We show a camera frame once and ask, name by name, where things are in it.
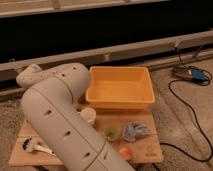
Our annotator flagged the blue grey cloth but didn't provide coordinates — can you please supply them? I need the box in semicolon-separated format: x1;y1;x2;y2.
122;122;150;142

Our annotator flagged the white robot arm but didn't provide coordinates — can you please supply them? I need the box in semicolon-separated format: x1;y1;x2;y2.
16;63;134;171

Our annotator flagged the black power cable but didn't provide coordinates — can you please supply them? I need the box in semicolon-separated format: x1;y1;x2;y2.
159;46;213;163

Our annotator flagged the white cup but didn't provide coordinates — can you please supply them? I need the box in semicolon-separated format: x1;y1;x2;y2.
80;108;96;125

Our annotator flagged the red yellow apple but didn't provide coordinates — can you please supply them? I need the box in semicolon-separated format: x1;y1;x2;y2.
119;147;133;161

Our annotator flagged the white dish brush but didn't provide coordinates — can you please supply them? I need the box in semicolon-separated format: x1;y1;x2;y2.
22;138;55;156

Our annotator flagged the green small cup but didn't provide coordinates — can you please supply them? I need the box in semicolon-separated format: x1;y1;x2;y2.
105;126;119;141

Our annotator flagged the orange plastic bin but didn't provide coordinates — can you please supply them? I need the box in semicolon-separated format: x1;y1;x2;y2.
86;66;155;109

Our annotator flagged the blue power adapter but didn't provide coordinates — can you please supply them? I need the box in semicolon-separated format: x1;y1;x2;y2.
172;64;208;83

